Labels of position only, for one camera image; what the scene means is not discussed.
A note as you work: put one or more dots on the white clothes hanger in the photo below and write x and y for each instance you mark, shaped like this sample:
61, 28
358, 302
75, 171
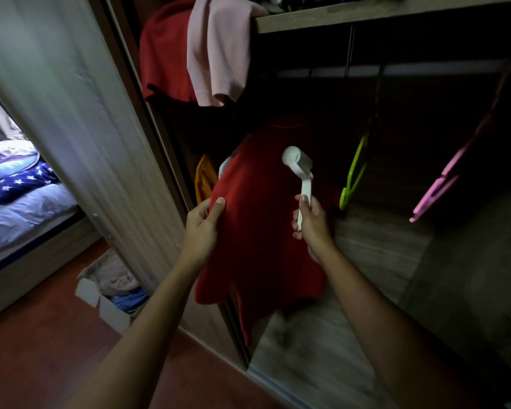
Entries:
224, 166

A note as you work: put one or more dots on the person's right forearm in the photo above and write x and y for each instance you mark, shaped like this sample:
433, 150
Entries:
391, 336

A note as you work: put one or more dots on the orange garment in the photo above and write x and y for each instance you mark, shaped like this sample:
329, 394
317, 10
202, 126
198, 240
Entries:
204, 178

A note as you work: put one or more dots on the pink folded cloth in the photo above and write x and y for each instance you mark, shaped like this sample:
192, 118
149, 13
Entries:
217, 51

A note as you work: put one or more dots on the white lint roller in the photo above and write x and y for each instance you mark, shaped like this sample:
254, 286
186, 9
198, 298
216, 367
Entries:
300, 174

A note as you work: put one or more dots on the wooden sliding wardrobe door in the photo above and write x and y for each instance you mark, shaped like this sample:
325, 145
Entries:
89, 136

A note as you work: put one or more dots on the star pattern blue blanket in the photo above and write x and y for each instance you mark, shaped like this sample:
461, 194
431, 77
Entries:
17, 183

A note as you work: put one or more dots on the person's right hand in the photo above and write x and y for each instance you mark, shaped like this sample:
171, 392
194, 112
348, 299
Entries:
315, 229

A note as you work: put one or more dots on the red shirt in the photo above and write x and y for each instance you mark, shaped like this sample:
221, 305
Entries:
259, 234

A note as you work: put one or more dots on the pink clothes hanger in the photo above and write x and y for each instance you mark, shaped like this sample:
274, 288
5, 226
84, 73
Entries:
451, 166

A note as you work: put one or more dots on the person's left hand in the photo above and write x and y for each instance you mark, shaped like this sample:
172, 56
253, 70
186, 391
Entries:
200, 238

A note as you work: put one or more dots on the pile of clothes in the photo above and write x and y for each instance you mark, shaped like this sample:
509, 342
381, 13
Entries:
115, 279

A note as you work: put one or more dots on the person's left forearm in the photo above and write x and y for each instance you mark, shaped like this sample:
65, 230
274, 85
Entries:
140, 332

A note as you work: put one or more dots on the person's left thumb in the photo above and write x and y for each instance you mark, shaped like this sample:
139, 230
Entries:
218, 210

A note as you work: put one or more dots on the red folded cloth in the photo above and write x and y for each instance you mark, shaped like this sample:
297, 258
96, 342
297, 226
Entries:
166, 51

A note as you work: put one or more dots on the bed with grey sheet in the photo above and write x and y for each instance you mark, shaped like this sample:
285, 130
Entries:
21, 234

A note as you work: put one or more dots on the person's right thumb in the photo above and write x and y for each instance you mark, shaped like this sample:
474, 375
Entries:
305, 206

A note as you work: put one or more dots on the white cardboard box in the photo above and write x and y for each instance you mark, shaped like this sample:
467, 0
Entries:
106, 306

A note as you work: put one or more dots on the light blue pillow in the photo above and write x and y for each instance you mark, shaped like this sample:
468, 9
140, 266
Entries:
10, 159

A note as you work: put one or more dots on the wooden wardrobe shelf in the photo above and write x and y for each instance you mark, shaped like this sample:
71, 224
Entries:
387, 10

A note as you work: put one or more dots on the green clothes hanger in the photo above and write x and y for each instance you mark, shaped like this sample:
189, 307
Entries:
355, 166

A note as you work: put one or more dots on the metal hanging rail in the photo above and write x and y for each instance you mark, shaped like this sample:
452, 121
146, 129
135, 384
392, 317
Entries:
408, 68

